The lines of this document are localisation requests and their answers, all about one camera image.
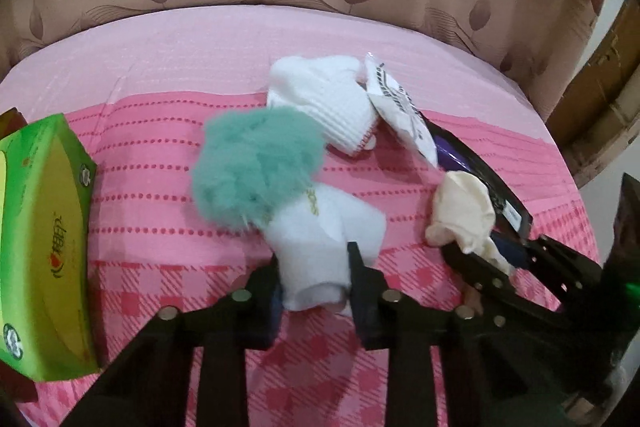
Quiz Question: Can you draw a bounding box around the white sock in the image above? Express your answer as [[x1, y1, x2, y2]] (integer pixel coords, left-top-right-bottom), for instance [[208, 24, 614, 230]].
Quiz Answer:
[[266, 54, 379, 158], [260, 184, 388, 315]]

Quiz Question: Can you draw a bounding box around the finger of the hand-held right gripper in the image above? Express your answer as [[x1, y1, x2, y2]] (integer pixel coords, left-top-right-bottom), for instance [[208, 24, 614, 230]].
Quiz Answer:
[[442, 247, 591, 338], [495, 234, 606, 293]]

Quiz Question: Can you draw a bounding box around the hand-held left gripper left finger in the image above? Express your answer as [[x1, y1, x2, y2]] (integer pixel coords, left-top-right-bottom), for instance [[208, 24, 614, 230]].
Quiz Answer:
[[65, 257, 286, 427]]

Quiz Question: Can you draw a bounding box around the black plastic packet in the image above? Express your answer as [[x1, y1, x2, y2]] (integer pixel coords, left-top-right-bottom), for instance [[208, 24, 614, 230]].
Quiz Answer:
[[422, 112, 533, 240]]

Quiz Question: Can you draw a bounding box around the teal fluffy sock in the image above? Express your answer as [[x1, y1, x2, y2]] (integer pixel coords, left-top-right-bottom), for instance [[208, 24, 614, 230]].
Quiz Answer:
[[191, 105, 325, 235]]

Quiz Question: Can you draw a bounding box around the pale pink table cover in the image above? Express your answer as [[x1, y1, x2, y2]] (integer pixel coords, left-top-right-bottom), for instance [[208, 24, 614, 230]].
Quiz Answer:
[[0, 4, 551, 148]]

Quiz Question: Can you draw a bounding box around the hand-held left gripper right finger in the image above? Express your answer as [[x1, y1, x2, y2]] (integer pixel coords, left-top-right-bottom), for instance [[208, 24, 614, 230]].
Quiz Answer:
[[346, 241, 566, 427]]

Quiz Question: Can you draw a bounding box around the white striped-label packet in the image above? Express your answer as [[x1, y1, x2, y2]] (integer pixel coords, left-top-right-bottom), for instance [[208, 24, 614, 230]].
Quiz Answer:
[[362, 52, 440, 168]]

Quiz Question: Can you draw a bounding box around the brown wooden furniture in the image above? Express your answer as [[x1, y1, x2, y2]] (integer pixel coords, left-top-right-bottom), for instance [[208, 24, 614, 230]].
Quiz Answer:
[[545, 0, 640, 188]]

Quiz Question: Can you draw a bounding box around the pink checkered cloth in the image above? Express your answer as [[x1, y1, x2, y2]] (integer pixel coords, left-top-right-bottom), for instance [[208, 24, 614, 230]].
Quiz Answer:
[[0, 92, 601, 427]]

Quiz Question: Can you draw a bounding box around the green tissue box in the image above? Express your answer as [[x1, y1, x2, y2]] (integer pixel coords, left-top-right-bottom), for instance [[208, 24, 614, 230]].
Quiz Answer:
[[0, 113, 101, 383]]

